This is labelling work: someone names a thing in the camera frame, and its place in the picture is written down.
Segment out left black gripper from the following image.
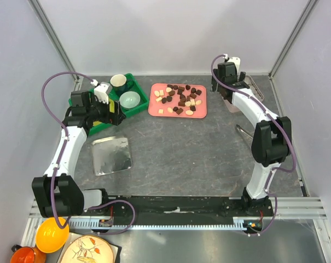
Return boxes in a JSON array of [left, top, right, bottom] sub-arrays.
[[86, 94, 126, 126]]

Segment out pink chocolate tin box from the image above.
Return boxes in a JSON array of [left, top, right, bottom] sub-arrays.
[[223, 75, 264, 113]]

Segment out metal tongs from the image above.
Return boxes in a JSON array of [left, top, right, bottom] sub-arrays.
[[235, 124, 253, 148]]

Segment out pink plastic tray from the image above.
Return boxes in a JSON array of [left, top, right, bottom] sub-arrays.
[[148, 83, 207, 119]]

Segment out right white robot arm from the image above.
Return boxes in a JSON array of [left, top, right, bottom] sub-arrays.
[[211, 60, 295, 216]]

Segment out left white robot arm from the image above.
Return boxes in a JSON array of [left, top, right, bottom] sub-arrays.
[[32, 92, 126, 218]]

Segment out pale green bowl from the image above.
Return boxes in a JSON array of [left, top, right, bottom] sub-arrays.
[[119, 91, 141, 110]]

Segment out dark teal mug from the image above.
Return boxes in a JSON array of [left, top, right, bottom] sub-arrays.
[[110, 74, 134, 96]]

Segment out green plastic crate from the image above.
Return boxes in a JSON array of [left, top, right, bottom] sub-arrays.
[[63, 73, 149, 135]]

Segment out silver tin lid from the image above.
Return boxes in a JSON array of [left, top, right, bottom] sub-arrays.
[[91, 136, 132, 176]]

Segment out decorated round plate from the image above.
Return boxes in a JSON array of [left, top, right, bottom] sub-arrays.
[[60, 235, 114, 263]]

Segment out yellow bowl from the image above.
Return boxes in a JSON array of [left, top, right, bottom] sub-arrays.
[[36, 218, 69, 254]]

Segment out orange mug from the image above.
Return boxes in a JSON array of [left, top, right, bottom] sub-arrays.
[[10, 245, 47, 263]]

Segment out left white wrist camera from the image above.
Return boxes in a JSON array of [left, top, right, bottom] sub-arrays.
[[94, 82, 112, 104]]

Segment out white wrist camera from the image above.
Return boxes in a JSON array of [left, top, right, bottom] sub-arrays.
[[228, 57, 241, 72], [94, 82, 112, 104]]

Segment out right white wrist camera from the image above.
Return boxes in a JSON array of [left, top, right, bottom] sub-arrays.
[[228, 57, 241, 72]]

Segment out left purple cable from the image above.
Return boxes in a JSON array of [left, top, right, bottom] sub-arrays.
[[41, 71, 98, 229]]

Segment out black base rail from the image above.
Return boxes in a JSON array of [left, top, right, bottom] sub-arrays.
[[79, 195, 272, 220]]

